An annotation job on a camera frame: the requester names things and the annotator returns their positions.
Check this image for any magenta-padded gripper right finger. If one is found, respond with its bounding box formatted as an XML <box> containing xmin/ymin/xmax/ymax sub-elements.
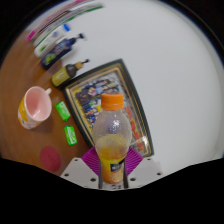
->
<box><xmin>122</xmin><ymin>147</ymin><xmax>164</xmax><ymax>190</ymax></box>

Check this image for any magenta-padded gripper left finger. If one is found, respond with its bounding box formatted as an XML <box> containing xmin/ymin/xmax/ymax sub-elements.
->
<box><xmin>59</xmin><ymin>147</ymin><xmax>103</xmax><ymax>190</ymax></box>

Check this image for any orange-capped juice bottle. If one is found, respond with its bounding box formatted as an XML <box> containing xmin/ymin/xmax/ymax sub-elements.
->
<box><xmin>91</xmin><ymin>92</ymin><xmax>133</xmax><ymax>185</ymax></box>

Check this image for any round red coaster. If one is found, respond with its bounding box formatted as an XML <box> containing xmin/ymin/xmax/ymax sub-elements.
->
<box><xmin>39</xmin><ymin>145</ymin><xmax>62</xmax><ymax>173</ymax></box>

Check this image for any small green packet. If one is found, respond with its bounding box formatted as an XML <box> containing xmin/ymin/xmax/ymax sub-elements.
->
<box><xmin>55</xmin><ymin>101</ymin><xmax>72</xmax><ymax>122</ymax></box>
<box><xmin>63</xmin><ymin>125</ymin><xmax>79</xmax><ymax>146</ymax></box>

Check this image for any pink yellow patterned mug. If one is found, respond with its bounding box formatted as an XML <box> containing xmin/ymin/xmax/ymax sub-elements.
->
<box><xmin>17</xmin><ymin>85</ymin><xmax>53</xmax><ymax>130</ymax></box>

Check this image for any framed group picture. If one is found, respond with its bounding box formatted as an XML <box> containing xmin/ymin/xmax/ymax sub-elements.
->
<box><xmin>62</xmin><ymin>58</ymin><xmax>155</xmax><ymax>158</ymax></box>

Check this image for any amber pump bottle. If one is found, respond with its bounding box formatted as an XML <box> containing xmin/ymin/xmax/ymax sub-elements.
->
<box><xmin>51</xmin><ymin>58</ymin><xmax>90</xmax><ymax>88</ymax></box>

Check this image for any dark blue pump bottle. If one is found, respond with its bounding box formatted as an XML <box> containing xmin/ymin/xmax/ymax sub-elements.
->
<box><xmin>40</xmin><ymin>32</ymin><xmax>86</xmax><ymax>71</ymax></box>

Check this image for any white blue-capped bottle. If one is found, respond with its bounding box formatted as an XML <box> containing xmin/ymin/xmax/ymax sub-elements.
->
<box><xmin>33</xmin><ymin>23</ymin><xmax>73</xmax><ymax>58</ymax></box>

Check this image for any white blue shuttlecock tube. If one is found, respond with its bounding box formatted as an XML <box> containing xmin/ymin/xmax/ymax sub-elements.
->
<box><xmin>32</xmin><ymin>3</ymin><xmax>104</xmax><ymax>48</ymax></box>

